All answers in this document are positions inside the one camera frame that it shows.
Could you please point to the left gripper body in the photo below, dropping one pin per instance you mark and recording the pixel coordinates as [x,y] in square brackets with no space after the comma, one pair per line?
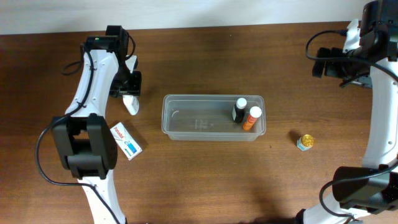
[125,91]

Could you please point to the dark bottle white cap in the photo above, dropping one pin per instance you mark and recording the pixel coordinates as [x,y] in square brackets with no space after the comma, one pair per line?
[239,110]

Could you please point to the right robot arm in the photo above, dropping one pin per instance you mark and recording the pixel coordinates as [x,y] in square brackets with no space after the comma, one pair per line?
[356,192]

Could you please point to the orange Redoxon tube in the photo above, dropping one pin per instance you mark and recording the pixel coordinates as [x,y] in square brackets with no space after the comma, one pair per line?
[255,112]

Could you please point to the white Panadol medicine box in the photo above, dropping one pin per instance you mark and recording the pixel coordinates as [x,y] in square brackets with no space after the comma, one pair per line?
[125,141]

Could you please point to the white spray bottle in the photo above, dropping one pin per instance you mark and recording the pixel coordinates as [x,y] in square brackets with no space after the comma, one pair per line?
[131,103]

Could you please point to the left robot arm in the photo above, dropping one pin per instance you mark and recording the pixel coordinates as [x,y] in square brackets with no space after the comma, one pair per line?
[86,145]

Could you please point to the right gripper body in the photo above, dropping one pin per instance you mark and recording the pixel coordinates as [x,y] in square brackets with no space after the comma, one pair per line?
[319,62]

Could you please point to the clear plastic container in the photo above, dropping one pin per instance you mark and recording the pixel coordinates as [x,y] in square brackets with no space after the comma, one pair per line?
[209,118]

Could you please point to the small jar gold lid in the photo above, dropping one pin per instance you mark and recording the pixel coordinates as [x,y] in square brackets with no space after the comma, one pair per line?
[305,142]

